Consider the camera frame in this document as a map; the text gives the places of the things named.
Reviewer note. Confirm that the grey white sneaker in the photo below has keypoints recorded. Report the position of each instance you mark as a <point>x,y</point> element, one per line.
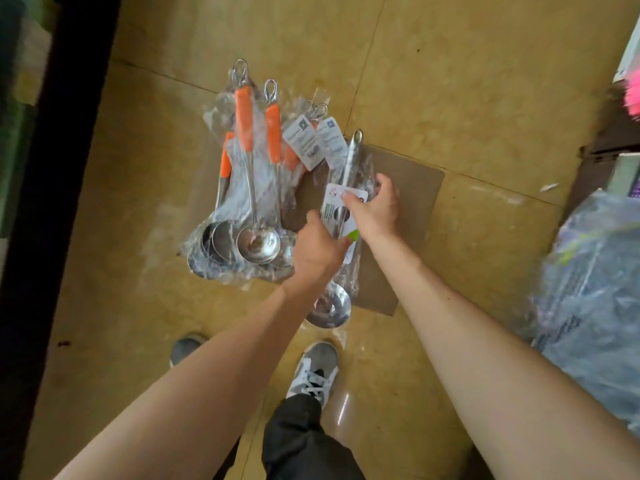
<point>315,373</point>
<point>185,348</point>

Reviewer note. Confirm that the person's right forearm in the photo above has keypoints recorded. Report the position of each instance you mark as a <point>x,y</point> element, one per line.
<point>500,365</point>

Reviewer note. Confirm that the white flat board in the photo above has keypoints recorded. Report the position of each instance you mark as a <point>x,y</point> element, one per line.
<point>630,55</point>

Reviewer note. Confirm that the pink green broom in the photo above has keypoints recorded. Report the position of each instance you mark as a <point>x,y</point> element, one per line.
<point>633,95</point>
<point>610,145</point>

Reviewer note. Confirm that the steel spatula with white tag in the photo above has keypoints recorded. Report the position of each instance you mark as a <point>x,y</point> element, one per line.
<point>330,307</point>

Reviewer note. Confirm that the person's left hand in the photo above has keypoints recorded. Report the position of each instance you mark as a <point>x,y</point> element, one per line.
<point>318,253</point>

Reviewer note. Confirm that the person's right hand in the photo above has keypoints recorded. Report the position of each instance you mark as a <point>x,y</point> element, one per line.
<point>375,213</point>

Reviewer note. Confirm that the person's left forearm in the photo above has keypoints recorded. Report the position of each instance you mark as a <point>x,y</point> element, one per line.
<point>190,395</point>

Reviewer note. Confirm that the pile of plastic wrapped utensils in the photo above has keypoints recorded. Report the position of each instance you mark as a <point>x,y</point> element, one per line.
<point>590,305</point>

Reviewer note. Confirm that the black trousers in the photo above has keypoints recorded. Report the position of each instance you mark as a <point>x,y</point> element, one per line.
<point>300,445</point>

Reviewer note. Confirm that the pile of packaged utensils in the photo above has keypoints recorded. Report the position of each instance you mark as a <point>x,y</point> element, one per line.
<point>258,242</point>

